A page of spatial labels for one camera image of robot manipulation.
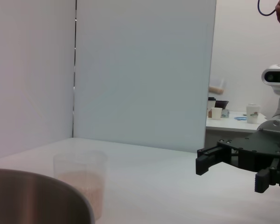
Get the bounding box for clear plastic measuring cup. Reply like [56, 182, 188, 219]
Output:
[53, 150, 109, 220]

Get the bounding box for small plain paper cup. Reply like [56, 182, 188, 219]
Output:
[211, 107, 223, 121]

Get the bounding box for hanging blue cable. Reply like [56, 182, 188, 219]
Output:
[257, 0, 277, 17]

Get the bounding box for printed white paper cup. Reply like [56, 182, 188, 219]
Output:
[245, 103, 261, 124]

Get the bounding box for white partition board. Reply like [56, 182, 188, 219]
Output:
[72, 0, 217, 154]

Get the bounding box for white background desk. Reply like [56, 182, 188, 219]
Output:
[204, 111, 270, 154]

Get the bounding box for white robot head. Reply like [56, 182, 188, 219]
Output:
[261, 64, 280, 96]

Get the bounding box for stainless steel mixing bowl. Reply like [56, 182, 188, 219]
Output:
[0, 168, 95, 224]

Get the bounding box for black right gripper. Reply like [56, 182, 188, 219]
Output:
[195, 129, 280, 194]

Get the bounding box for clear cup with beige contents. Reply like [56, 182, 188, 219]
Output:
[208, 77, 226, 96]

